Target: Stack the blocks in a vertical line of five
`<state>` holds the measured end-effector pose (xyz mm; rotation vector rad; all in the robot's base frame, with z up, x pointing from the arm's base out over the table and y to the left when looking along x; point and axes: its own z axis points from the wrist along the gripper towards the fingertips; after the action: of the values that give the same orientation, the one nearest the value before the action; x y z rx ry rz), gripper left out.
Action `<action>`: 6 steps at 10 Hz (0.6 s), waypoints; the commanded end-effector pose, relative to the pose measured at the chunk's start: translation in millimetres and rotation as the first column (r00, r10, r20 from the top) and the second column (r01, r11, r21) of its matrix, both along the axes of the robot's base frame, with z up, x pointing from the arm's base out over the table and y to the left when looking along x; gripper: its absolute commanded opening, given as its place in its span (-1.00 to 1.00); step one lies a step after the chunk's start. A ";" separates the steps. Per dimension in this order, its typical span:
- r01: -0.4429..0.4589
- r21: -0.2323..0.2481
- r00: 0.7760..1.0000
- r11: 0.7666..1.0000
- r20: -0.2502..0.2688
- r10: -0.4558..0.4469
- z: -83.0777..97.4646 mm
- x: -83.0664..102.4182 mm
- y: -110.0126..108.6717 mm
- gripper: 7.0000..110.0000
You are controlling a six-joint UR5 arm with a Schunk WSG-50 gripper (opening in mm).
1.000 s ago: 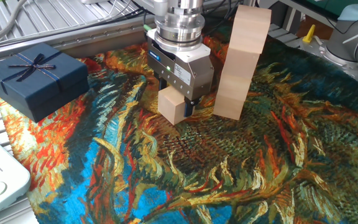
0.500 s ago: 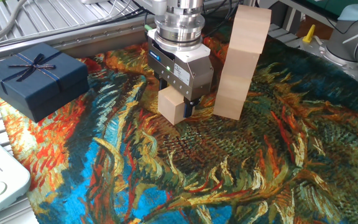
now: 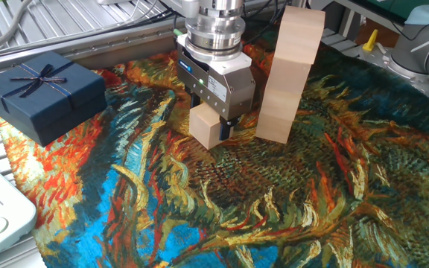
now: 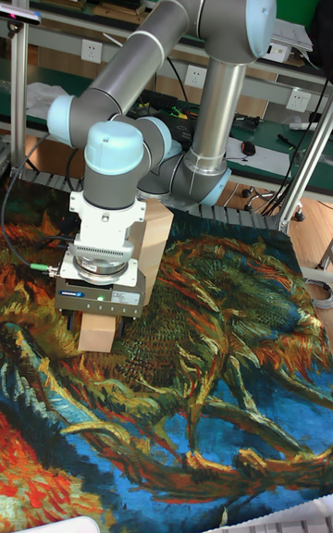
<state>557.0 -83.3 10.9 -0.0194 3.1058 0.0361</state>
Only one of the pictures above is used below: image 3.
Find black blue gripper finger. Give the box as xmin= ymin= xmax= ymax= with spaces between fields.
xmin=188 ymin=86 xmax=202 ymax=109
xmin=218 ymin=114 xmax=241 ymax=142

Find silver Schunk gripper body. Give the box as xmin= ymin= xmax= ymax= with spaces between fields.
xmin=176 ymin=44 xmax=257 ymax=122

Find plain wooden cube block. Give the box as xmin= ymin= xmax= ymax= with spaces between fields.
xmin=255 ymin=112 xmax=294 ymax=145
xmin=188 ymin=102 xmax=226 ymax=150
xmin=265 ymin=56 xmax=312 ymax=96
xmin=273 ymin=5 xmax=326 ymax=65
xmin=258 ymin=87 xmax=303 ymax=123

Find sunflower painting print cloth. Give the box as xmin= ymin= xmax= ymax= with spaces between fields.
xmin=0 ymin=18 xmax=429 ymax=268

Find yellow plastic piece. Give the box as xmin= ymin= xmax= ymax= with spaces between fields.
xmin=361 ymin=28 xmax=380 ymax=53

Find navy gift box with ribbon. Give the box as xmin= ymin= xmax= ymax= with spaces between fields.
xmin=0 ymin=51 xmax=108 ymax=147

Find black cable with green connector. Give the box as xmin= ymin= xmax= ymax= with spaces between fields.
xmin=171 ymin=13 xmax=186 ymax=39

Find aluminium slotted rail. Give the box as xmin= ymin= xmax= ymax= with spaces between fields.
xmin=0 ymin=0 xmax=293 ymax=75

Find thin black cables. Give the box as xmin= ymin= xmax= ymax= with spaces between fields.
xmin=69 ymin=0 xmax=178 ymax=36

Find thick grey cable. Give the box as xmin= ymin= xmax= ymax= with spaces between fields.
xmin=0 ymin=0 xmax=35 ymax=59

